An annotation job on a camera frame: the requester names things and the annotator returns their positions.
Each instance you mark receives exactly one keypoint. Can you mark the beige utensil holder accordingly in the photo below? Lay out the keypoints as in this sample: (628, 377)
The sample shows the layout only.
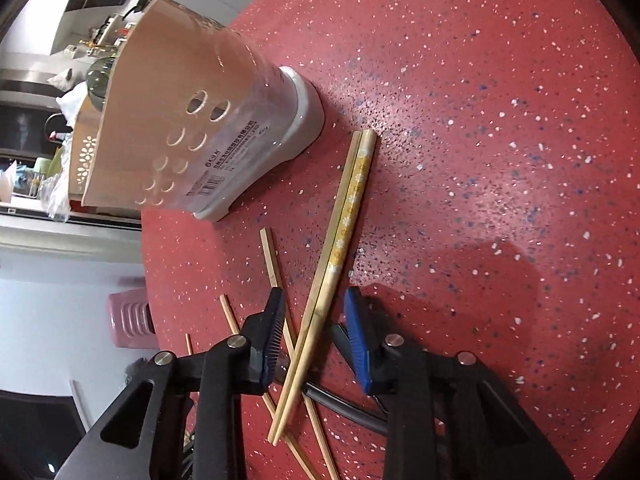
(193, 116)

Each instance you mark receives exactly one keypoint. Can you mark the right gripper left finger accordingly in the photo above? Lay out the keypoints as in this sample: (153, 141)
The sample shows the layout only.
(140, 435)

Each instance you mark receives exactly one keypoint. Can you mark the plain bamboo chopstick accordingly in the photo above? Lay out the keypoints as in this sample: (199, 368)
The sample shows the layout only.
(279, 421)

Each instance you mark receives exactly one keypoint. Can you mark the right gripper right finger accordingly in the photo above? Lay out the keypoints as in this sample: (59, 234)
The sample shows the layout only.
(450, 417)

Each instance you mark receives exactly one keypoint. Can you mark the patterned bamboo chopstick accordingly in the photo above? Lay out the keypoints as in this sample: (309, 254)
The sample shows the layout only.
(338, 255)

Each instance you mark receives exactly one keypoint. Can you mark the beige plastic storage cart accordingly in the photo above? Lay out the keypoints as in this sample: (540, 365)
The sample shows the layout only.
(85, 138)

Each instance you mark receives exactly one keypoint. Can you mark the dark translucent plastic spoon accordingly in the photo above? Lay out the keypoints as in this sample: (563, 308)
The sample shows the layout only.
(340, 339)
(375, 421)

